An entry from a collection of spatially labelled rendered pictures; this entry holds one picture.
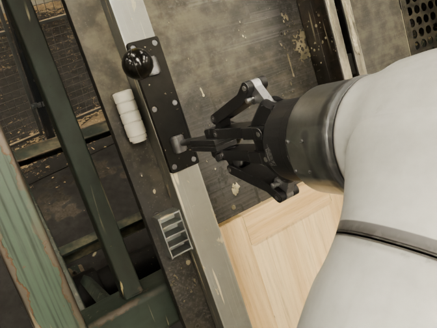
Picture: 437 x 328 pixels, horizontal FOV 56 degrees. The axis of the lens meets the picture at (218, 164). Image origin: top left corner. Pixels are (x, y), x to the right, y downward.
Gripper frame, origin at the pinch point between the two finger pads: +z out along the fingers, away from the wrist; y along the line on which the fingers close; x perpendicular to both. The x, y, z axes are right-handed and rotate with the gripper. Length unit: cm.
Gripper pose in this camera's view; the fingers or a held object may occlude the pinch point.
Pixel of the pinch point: (212, 142)
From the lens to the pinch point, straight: 52.6
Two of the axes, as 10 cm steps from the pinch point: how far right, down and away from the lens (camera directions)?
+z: -4.7, -0.3, 8.8
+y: 3.0, 9.3, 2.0
